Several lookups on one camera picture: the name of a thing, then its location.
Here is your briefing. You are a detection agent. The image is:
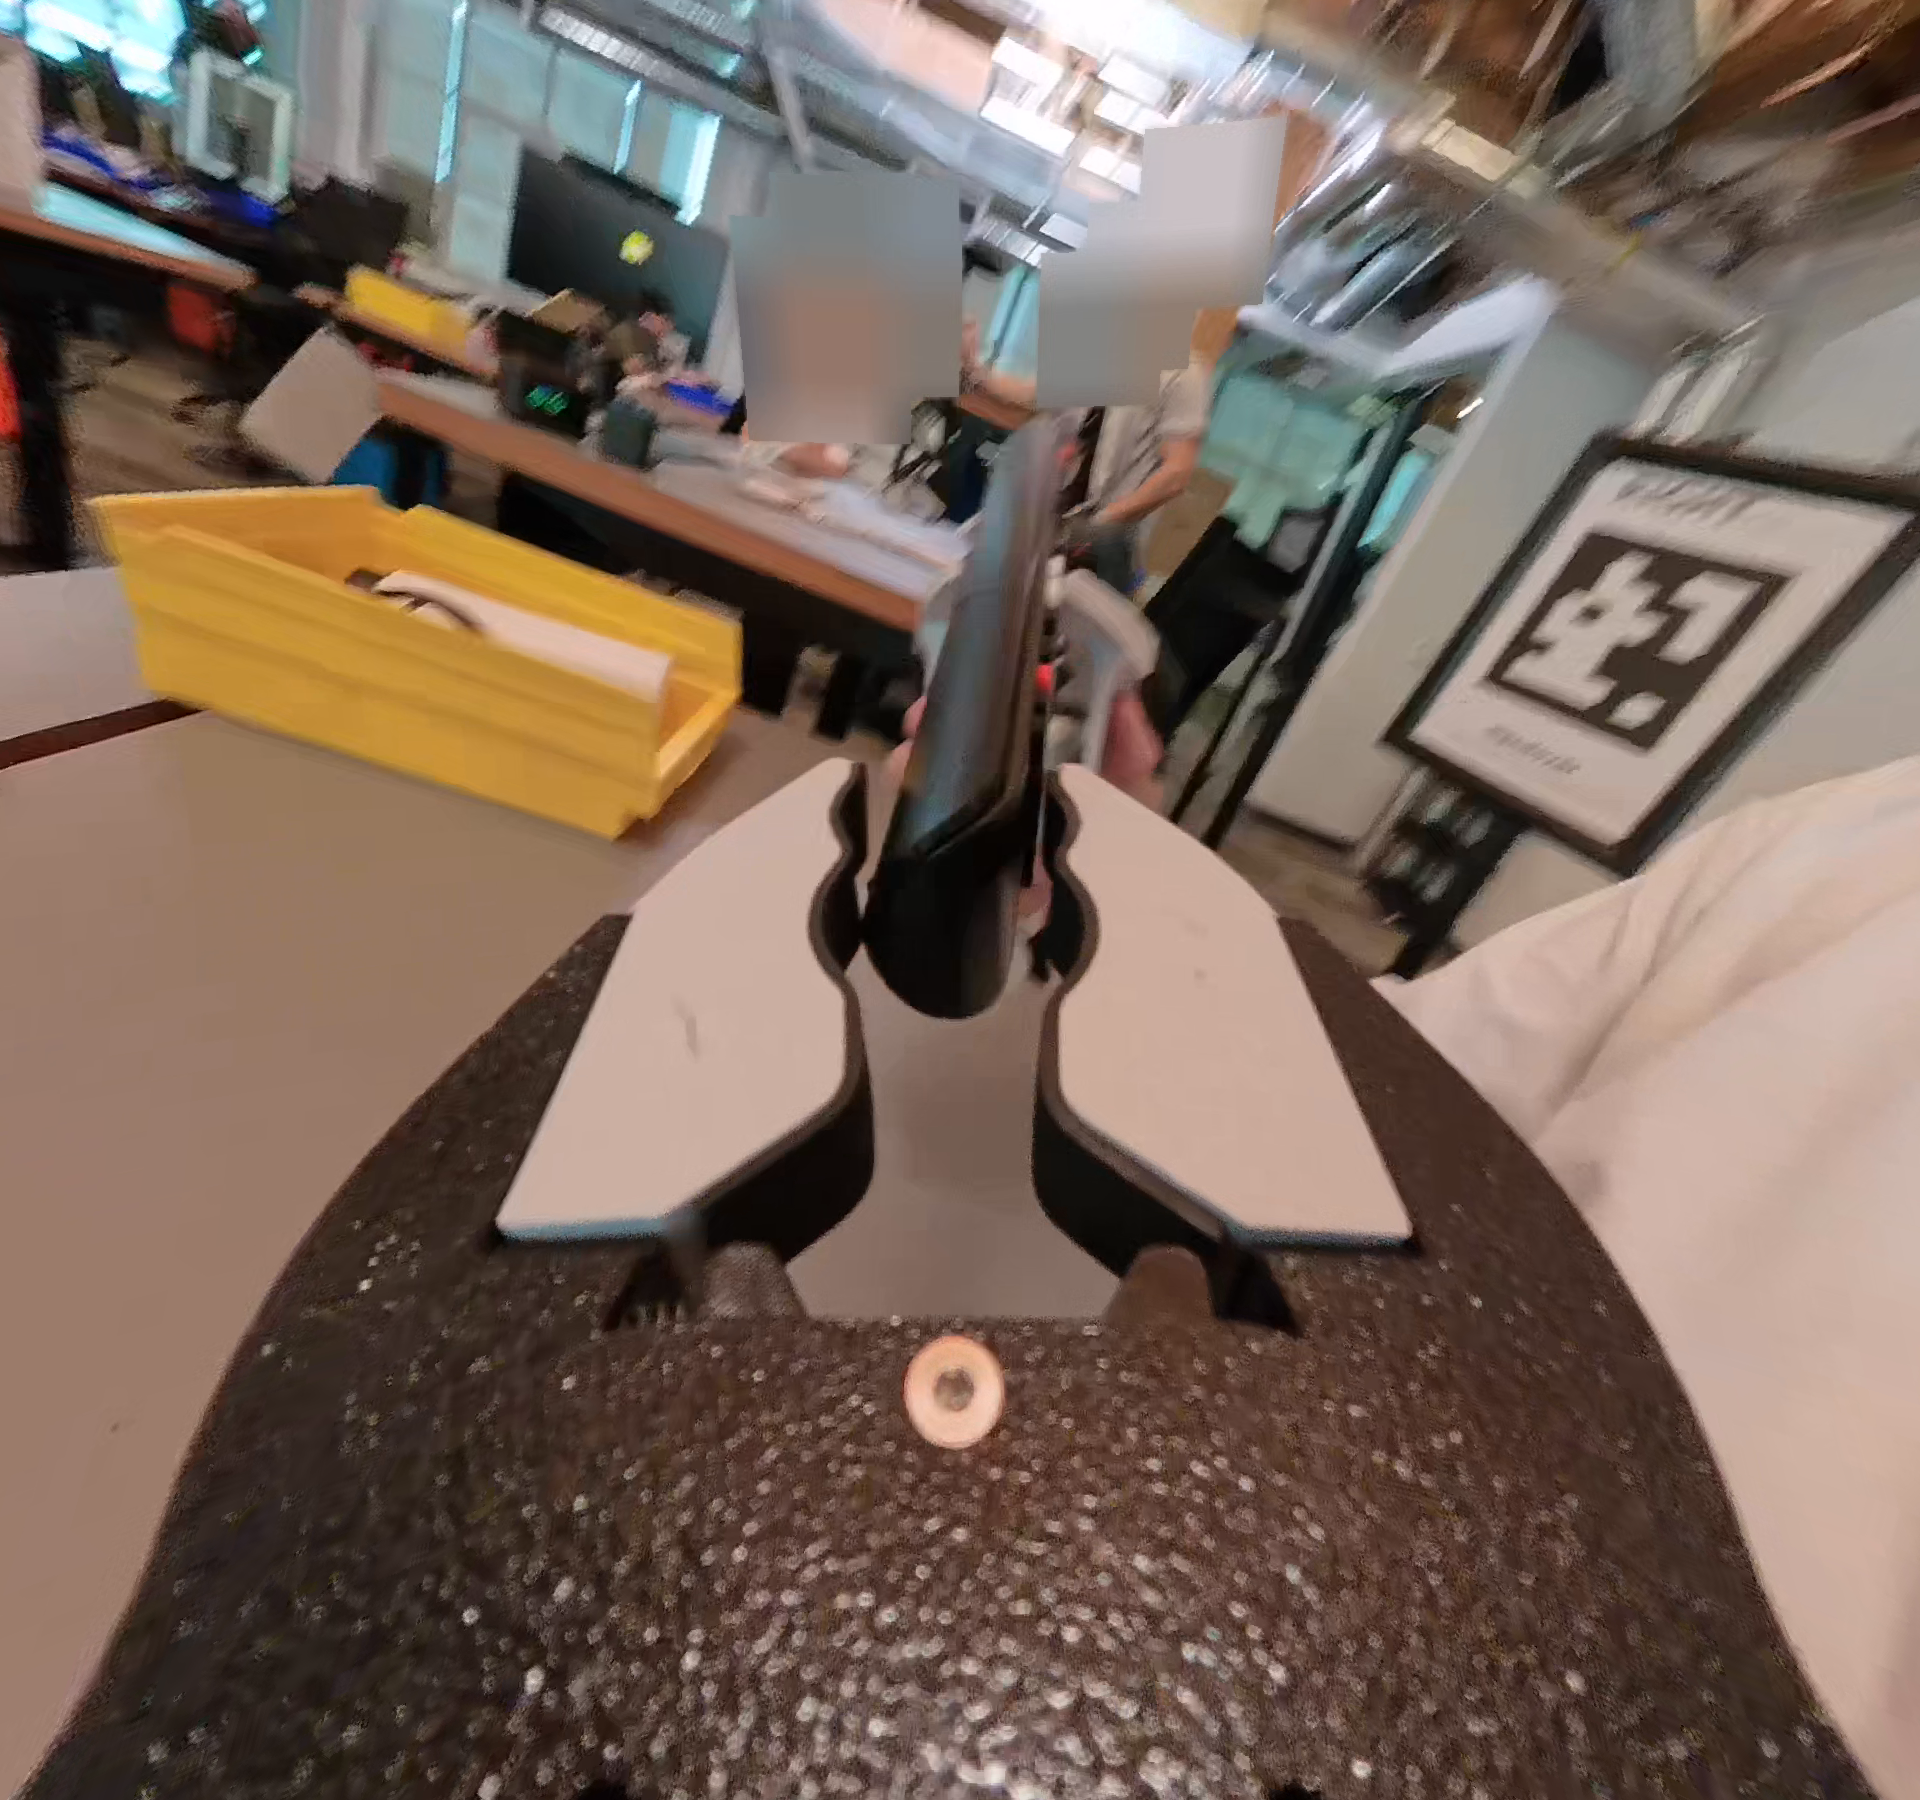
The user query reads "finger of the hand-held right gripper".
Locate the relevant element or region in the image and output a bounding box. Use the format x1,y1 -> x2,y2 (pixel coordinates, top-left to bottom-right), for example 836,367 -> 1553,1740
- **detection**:
1052,586 -> 1164,769

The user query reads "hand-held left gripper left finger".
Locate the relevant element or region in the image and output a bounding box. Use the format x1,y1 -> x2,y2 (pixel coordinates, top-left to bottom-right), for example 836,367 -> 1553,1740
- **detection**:
497,761 -> 878,1248

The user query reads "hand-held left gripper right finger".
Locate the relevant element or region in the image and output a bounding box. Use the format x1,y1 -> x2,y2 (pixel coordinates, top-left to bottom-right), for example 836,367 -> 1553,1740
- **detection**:
1037,766 -> 1413,1256

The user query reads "black remote control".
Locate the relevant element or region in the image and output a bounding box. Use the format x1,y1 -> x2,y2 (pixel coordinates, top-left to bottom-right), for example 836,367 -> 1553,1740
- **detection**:
862,416 -> 1072,1022

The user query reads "white cylinder with black cap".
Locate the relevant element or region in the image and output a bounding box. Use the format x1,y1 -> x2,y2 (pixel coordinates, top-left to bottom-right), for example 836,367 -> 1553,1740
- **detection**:
374,567 -> 680,710

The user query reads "yellow plastic bin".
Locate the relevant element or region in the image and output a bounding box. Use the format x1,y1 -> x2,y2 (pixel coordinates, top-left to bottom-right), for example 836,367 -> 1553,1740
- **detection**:
336,269 -> 500,369
84,486 -> 746,846

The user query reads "person's right hand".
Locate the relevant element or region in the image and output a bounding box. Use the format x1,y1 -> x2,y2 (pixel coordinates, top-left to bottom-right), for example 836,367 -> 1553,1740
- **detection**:
1087,676 -> 1173,800

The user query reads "grey desk with wooden edge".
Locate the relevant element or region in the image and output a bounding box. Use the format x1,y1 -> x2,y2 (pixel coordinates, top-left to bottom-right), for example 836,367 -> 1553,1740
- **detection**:
374,364 -> 981,640

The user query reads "black clock with green display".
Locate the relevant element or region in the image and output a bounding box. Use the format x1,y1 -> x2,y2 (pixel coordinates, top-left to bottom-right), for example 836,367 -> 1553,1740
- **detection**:
493,329 -> 604,442

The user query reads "black television screen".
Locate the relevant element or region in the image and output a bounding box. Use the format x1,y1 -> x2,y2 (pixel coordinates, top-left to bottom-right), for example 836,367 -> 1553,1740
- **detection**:
503,148 -> 734,350

